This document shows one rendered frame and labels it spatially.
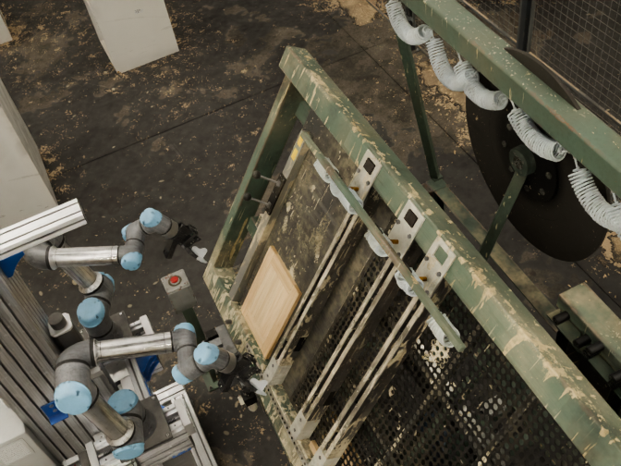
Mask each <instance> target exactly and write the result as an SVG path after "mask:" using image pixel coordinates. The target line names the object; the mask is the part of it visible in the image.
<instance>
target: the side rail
mask: <svg viewBox="0 0 621 466"><path fill-rule="evenodd" d="M301 101H305V99H304V98H303V96H302V95H301V94H300V93H299V91H298V90H297V88H296V87H295V86H294V85H293V83H292V82H291V81H290V80H289V78H288V77H287V76H286V75H285V77H284V80H283V82H282V85H281V87H280V90H279V92H278V94H277V96H276V98H275V101H274V105H273V107H272V109H271V112H270V114H269V116H268V118H267V121H266V123H265V125H264V128H263V130H262V134H261V137H260V138H259V141H258V143H257V145H256V148H255V150H254V153H253V155H252V157H251V159H250V163H249V165H248V168H247V170H246V173H245V175H244V177H243V179H242V181H241V184H240V186H239V189H238V191H237V195H236V197H235V200H234V201H233V204H232V206H231V209H230V211H229V213H228V216H227V218H226V221H225V224H224V226H223V228H222V231H221V233H220V236H219V238H218V240H217V242H216V245H215V247H214V249H213V253H212V256H211V258H210V261H211V263H212V265H213V267H233V265H234V262H235V260H236V259H237V255H238V253H239V250H240V248H241V246H242V244H243V241H244V239H245V238H246V235H247V233H248V230H247V224H248V222H249V220H250V218H251V217H252V216H255V214H256V212H257V210H258V208H259V205H260V202H255V201H253V200H250V201H248V202H246V201H245V200H244V199H243V195H244V194H245V193H246V192H248V193H250V194H251V197H252V198H254V199H257V200H260V201H261V200H262V197H263V195H264V193H265V191H266V189H267V187H268V184H269V182H270V181H269V180H266V179H264V178H259V179H255V178H253V176H252V173H253V172H254V171H256V170H258V171H260V172H261V176H264V177H266V178H271V177H272V175H273V173H274V170H275V168H276V166H277V163H278V161H279V159H280V156H281V154H282V152H283V150H284V148H285V146H286V142H287V140H288V138H289V135H290V133H291V131H292V129H293V127H294V125H295V123H296V120H297V117H296V115H295V114H296V112H297V109H298V106H299V103H300V102H301Z"/></svg>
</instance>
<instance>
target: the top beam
mask: <svg viewBox="0 0 621 466"><path fill-rule="evenodd" d="M279 67H280V68H281V69H282V70H283V72H284V73H285V74H286V76H287V77H288V78H289V80H290V81H291V82H292V83H293V85H294V86H295V87H296V88H297V90H298V91H299V93H300V94H301V95H302V96H303V98H304V99H305V100H306V102H307V103H308V104H309V105H310V107H311V108H312V110H313V111H314V112H315V113H316V115H317V116H318V117H319V118H320V120H321V121H322V122H323V124H324V125H325V126H326V127H327V128H328V129H329V131H330V132H331V133H332V134H333V136H334V137H335V139H336V140H337V141H338V142H339V144H340V145H341V146H342V148H343V149H344V150H345V151H346V153H347V154H348V155H349V157H350V158H351V159H352V161H353V162H354V163H355V164H356V166H357V167H359V164H360V162H361V160H362V158H363V156H364V154H365V153H366V151H367V150H368V149H369V150H370V151H371V152H372V154H373V155H374V156H375V157H376V159H377V160H378V161H379V162H380V163H381V165H382V168H381V170H380V172H379V174H378V175H377V177H376V179H375V180H374V182H373V184H372V186H373V187H374V188H375V190H376V191H377V192H378V193H379V195H380V196H381V197H382V199H383V200H384V201H385V203H386V204H387V205H388V207H389V208H390V209H391V210H392V212H393V213H394V214H395V216H396V217H397V218H398V217H399V216H400V214H401V212H402V210H403V209H404V207H405V205H406V203H407V202H408V200H411V201H412V202H413V203H414V205H415V206H416V207H417V208H418V210H419V211H420V212H421V213H422V215H423V216H424V217H425V218H426V219H425V221H424V222H423V224H422V226H421V228H420V230H419V232H418V233H417V235H416V236H415V238H414V240H415V241H416V242H417V243H418V245H419V246H420V247H421V249H422V250H423V251H424V252H425V254H427V252H428V250H429V249H430V248H431V246H432V244H433V242H434V241H435V239H436V238H437V236H440V237H441V238H442V239H443V240H444V242H445V243H446V244H447V246H448V247H449V248H450V249H451V250H452V252H453V253H454V254H455V255H456V259H455V260H454V261H453V263H452V264H451V266H450V267H449V269H448V271H447V272H446V273H445V275H444V279H445V280H446V281H447V283H448V284H449V285H450V286H451V288H452V289H453V290H454V291H455V293H456V294H457V295H458V297H459V298H460V299H461V300H462V301H463V302H464V304H465V305H466V306H467V307H468V309H469V310H470V312H471V313H472V314H473V315H474V317H475V318H476V319H477V320H478V322H479V323H480V324H481V326H482V327H483V328H484V330H485V331H486V332H487V334H488V335H489V336H490V337H491V339H492V340H493V342H494V343H495V344H496V345H497V347H498V348H499V349H500V351H502V352H503V353H504V355H505V356H506V357H507V359H508V360H509V361H510V363H511V364H512V365H513V366H514V368H515V369H516V370H517V372H518V373H519V374H520V376H521V377H522V378H523V380H524V381H525V382H526V383H527V385H528V386H529V387H530V389H531V390H532V391H533V393H534V394H535V395H536V396H537V398H538V399H539V400H540V402H541V403H542V404H543V406H544V407H545V408H546V410H548V411H549V412H550V414H551V415H552V416H553V418H554V419H555V420H556V422H557V423H558V424H559V425H560V427H561V428H562V429H563V431H564V432H565V433H566V435H567V436H568V437H569V439H570V440H571V441H572V442H573V444H574V445H575V446H576V448H577V449H578V450H579V452H580V453H581V454H582V456H583V457H584V458H585V459H586V461H587V462H588V463H589V464H590V466H621V419H620V418H619V417H618V415H617V414H616V413H615V412H614V411H613V409H612V408H611V407H610V406H609V405H608V403H607V402H606V401H605V400H604V399H603V397H602V396H601V395H600V394H599V393H598V392H597V390H596V389H595V388H594V387H593V386H592V384H591V383H590V382H589V381H588V380H587V378H586V377H585V376H584V375H583V374H582V373H581V371H580V370H579V369H578V368H577V367H576V365H575V364H574V363H573V362H572V361H571V360H570V359H569V358H568V357H567V356H566V354H565V353H564V352H563V351H562V350H561V349H560V347H559V346H558V345H557V344H556V343H555V342H554V340H553V339H552V338H551V337H550V335H549V334H548V333H547V332H546V331H545V330H544V328H543V327H542V326H541V325H540V324H539V322H538V321H537V320H536V319H535V318H534V316H533V315H532V314H531V313H530V312H529V310H528V309H527V308H526V307H525V306H524V305H523V303H522V302H521V301H520V300H519V299H518V297H517V296H516V295H515V294H514V293H513V291H512V290H511V289H510V288H509V287H508V286H507V284H506V283H505V282H504V281H503V280H502V278H501V277H500V276H499V275H497V274H496V272H495V271H494V270H493V269H492V267H491V266H490V265H489V264H488V263H487V262H486V260H485V259H484V258H483V257H482V256H481V254H480V253H479V252H478V251H477V250H476V249H475V247H474V246H473V245H472V244H471V243H470V241H469V240H468V239H467V238H466V237H465V235H464V234H463V233H462V232H461V231H460V230H459V228H458V227H457V226H456V225H455V223H454V222H453V221H452V220H451V219H450V218H449V216H448V215H447V214H446V213H445V212H444V210H443V209H442V208H441V207H440V206H439V205H438V203H437V202H436V201H435V200H434V199H433V197H432V196H431V195H430V194H429V193H428V191H427V190H426V189H424V188H423V187H422V185H421V184H420V183H419V182H418V181H417V179H416V178H415V177H414V176H413V175H412V173H411V172H410V171H409V170H408V169H407V167H406V166H405V165H404V164H403V163H402V162H401V160H400V159H399V158H398V157H397V156H396V154H395V153H394V152H393V151H392V150H391V148H390V147H389V146H388V145H387V144H386V143H385V141H384V140H383V139H382V138H381V137H380V135H379V134H378V133H377V132H376V131H375V129H374V128H373V127H372V126H371V125H370V123H369V122H368V121H367V120H366V119H365V118H364V116H363V115H362V114H361V113H360V112H359V110H358V109H357V108H356V107H355V106H354V105H353V104H352V103H351V102H350V101H349V100H348V98H347V97H346V96H345V95H344V94H343V92H342V91H341V90H340V89H339V88H338V87H337V85H336V84H335V83H334V82H333V80H332V79H331V78H330V77H329V76H328V75H327V73H326V72H325V71H324V70H323V69H322V67H321V66H320V65H319V64H318V63H317V61H316V60H315V59H314V58H313V57H312V56H311V54H310V53H309V52H308V51H307V50H306V49H303V48H298V47H294V46H289V45H288V46H287V47H286V50H285V51H284V54H283V56H282V59H281V61H280V64H279Z"/></svg>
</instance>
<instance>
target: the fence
mask: <svg viewBox="0 0 621 466"><path fill-rule="evenodd" d="M302 131H304V132H307V133H308V134H309V136H310V137H311V139H312V140H313V137H312V135H311V134H310V132H309V131H307V130H302ZM302 131H301V132H302ZM301 132H300V133H299V135H298V139H299V137H300V134H301ZM298 139H297V141H296V143H295V145H294V148H293V150H292V152H291V154H290V156H289V158H288V160H287V162H286V166H285V168H284V170H283V175H284V176H285V178H286V183H285V185H284V187H283V189H282V191H281V193H280V195H279V197H278V200H277V202H276V204H275V206H274V209H273V211H272V213H271V215H268V214H267V213H266V211H265V213H264V215H263V217H262V221H261V222H260V224H259V226H258V229H257V231H256V233H255V235H254V238H253V240H252V242H251V244H250V247H249V249H248V251H247V254H246V256H245V258H244V260H243V263H242V265H241V266H240V268H239V271H238V273H237V276H236V279H235V281H234V283H233V285H232V288H231V289H230V291H229V294H228V295H229V297H230V299H231V301H239V300H240V298H241V296H242V294H243V291H244V289H245V287H246V286H247V284H248V282H249V279H250V276H251V274H252V272H253V269H254V267H255V265H256V263H257V262H258V259H259V257H260V255H261V253H262V250H263V247H264V245H265V243H266V241H267V240H268V237H269V235H270V233H271V231H272V229H273V226H274V223H275V221H276V219H277V217H278V215H279V213H280V211H281V209H282V207H283V204H284V202H285V200H286V197H287V194H288V193H289V191H290V189H291V187H292V184H293V182H294V180H295V178H296V176H297V174H298V171H299V169H300V167H301V165H302V162H303V160H304V158H305V156H306V154H307V151H308V150H309V147H308V145H307V144H306V143H305V141H302V143H301V145H300V147H299V146H298ZM295 147H296V149H297V150H298V153H297V155H296V157H295V160H294V161H293V159H292V158H291V155H292V153H293V152H294V149H295Z"/></svg>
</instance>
